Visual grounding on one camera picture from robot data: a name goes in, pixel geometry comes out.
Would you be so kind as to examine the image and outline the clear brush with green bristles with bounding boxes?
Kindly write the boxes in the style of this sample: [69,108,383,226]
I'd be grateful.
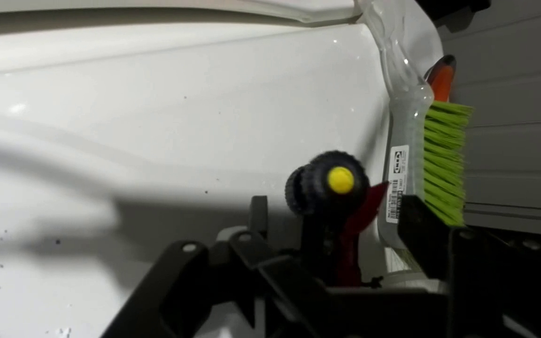
[353,0,475,279]

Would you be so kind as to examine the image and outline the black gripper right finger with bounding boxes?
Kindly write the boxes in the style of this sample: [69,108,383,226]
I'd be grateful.
[396,194,467,297]

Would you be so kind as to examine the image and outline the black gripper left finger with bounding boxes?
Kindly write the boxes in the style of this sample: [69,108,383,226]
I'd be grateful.
[247,194,272,241]

